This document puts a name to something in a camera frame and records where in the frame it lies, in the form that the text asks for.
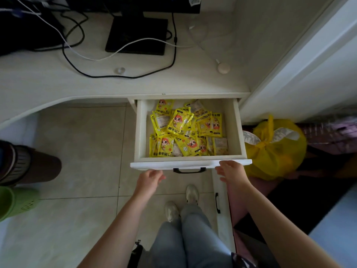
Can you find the person's left hand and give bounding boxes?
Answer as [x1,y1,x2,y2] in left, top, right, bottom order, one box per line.
[134,169,167,199]

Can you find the person's right hand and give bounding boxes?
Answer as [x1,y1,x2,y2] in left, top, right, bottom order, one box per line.
[215,160,250,188]

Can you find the person's right forearm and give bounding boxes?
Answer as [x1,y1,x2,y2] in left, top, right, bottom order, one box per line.
[227,181,343,268]

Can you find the person's left forearm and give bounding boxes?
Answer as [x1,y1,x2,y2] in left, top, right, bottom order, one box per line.
[78,192,152,268]

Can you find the person's right white shoe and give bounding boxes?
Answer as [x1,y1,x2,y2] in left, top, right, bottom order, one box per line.
[186,184,200,206]

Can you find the person's white shoe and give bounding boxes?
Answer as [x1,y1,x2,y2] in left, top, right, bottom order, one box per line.
[164,201,180,223]
[186,184,200,206]

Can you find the person's left white shoe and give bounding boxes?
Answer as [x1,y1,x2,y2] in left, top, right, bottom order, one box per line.
[164,201,180,223]

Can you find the white cabinet front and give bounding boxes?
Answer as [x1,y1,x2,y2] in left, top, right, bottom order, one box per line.
[211,168,237,253]

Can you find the white wooden drawer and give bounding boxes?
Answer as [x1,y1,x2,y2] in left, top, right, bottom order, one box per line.
[130,98,253,171]

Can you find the pile of yellow snack packets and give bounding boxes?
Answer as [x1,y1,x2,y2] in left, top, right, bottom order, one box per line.
[149,99,229,158]

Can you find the yellow plastic bag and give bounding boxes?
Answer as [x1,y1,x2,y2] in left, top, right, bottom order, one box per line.
[242,115,308,181]

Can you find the person's legs in jeans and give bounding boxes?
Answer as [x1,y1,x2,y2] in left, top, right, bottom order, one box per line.
[145,203,233,268]

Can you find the white paper receipt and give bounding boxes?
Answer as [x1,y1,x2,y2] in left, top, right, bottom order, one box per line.
[242,128,300,145]

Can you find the pink storage rack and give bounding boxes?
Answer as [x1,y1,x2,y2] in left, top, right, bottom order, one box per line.
[300,114,357,149]

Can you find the brown cylindrical bin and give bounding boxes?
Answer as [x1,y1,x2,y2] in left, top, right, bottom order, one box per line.
[0,140,62,187]

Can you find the light blue bed sheet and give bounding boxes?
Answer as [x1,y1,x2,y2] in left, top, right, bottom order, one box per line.
[308,184,357,268]

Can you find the black monitor stand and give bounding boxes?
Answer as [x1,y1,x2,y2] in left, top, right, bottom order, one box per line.
[105,8,169,56]

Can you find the green plastic basket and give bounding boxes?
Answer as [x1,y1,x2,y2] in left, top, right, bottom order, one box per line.
[0,186,40,222]

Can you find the black monitor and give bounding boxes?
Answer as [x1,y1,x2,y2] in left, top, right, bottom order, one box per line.
[64,0,201,14]

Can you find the black bag on desk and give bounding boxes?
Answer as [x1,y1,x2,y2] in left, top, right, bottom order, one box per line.
[0,8,65,57]

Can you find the black drawer handle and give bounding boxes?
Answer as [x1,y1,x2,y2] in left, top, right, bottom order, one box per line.
[173,167,206,174]

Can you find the black bag with strap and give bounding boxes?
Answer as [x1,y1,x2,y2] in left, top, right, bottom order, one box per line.
[127,239,144,268]

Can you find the round white puck with cord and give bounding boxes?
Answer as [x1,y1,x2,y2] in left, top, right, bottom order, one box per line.
[189,24,231,75]

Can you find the long black cable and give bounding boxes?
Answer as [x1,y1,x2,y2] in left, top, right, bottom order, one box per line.
[61,10,178,79]

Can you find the white cable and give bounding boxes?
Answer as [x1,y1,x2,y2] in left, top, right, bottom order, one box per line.
[12,0,196,62]

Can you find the short black cable loop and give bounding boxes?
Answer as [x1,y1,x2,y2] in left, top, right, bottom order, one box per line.
[33,11,86,52]

